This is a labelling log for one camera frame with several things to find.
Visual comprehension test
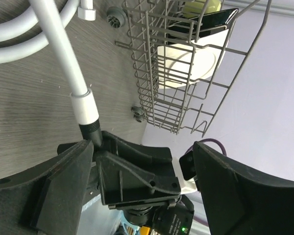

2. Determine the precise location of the black square plate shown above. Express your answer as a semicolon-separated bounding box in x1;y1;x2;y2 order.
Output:
166;8;239;40

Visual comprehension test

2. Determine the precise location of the white square plate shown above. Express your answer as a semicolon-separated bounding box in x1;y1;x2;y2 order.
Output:
156;29;230;89

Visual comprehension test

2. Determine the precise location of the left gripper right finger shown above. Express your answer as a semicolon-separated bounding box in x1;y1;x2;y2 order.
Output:
193;142;294;235

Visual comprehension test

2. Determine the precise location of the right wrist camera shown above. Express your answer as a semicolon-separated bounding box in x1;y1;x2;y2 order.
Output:
172;158;197;195

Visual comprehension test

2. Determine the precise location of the grey wire dish rack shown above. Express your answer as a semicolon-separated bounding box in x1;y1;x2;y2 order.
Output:
106;0;271;135

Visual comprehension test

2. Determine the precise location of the white hose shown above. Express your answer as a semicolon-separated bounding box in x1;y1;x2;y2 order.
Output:
0;0;100;125

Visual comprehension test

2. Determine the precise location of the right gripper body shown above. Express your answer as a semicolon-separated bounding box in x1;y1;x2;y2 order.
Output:
123;195;195;235

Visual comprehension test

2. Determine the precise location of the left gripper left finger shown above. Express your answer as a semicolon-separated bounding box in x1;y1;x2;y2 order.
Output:
0;141;94;235

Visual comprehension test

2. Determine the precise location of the yellow-green cup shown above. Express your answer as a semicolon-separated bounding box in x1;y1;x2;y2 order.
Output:
182;0;221;19

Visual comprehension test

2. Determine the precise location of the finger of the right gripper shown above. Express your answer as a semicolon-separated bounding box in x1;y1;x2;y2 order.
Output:
179;151;197;181
94;131;181;208

